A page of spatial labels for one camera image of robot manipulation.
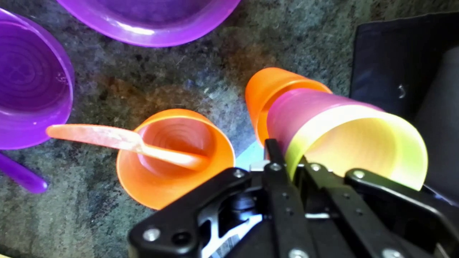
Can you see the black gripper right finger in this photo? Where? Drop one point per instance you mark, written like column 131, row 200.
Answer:
column 363, row 220

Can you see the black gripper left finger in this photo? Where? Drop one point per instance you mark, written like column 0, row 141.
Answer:
column 282, row 210

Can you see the green plastic cup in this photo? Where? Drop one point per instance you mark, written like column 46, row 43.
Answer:
column 363, row 144

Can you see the purple plastic cup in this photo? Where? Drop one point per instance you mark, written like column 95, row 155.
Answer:
column 296, row 115

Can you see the orange plastic bowl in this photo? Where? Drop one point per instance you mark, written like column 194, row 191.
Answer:
column 158, row 187

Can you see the purple plastic plate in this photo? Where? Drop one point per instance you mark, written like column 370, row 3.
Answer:
column 144, row 23

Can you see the purple plastic spoon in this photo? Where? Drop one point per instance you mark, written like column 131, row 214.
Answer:
column 23, row 175

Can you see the purple plastic bowl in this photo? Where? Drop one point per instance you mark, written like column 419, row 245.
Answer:
column 33, row 81

